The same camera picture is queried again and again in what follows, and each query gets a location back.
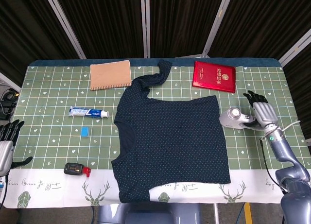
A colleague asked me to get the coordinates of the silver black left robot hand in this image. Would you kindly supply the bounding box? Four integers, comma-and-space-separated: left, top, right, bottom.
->
0, 119, 34, 177

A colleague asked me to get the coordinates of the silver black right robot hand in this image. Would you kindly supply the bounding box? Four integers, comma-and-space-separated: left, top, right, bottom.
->
243, 90, 279, 131

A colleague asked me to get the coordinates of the white handheld garment steamer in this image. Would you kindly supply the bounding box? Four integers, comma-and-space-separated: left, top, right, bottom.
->
219, 107, 258, 130

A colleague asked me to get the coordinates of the navy polka dot t-shirt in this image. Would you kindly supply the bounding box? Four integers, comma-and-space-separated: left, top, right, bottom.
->
111, 60, 231, 204

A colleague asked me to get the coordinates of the green grid tablecloth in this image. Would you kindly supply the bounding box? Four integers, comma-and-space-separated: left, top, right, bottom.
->
4, 65, 307, 209

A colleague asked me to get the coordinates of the dark brown pleated screen panel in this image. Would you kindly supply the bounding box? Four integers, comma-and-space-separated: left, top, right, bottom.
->
54, 0, 146, 59
210, 0, 311, 59
149, 0, 225, 58
0, 0, 80, 80
283, 46, 311, 118

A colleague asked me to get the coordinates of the red certificate folder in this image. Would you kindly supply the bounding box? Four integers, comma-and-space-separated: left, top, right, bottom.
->
192, 61, 237, 93

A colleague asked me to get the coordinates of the black bottle with red cap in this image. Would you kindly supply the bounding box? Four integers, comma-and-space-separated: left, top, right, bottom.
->
64, 162, 92, 178

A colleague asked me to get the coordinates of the blue white toothpaste tube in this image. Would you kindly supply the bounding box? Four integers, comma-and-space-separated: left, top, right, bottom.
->
69, 106, 110, 119

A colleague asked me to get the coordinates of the tan spiral notebook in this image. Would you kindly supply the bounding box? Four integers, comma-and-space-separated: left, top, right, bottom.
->
89, 60, 132, 91

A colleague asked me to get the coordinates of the grey robot torso base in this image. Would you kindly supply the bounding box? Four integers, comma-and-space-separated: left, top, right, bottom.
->
97, 204, 202, 224

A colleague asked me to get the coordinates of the white cable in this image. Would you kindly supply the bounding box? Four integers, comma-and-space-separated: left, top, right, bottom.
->
282, 121, 301, 132

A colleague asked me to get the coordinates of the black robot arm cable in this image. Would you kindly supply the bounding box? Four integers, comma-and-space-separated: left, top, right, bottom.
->
259, 138, 287, 195
0, 172, 10, 210

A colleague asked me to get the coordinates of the black equipment with cables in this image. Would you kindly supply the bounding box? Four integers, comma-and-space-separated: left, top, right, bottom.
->
0, 87, 19, 120

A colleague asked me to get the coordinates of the white screen frame post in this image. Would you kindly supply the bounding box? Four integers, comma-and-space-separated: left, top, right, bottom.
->
140, 0, 151, 59
201, 0, 234, 58
43, 0, 87, 59
278, 33, 311, 66

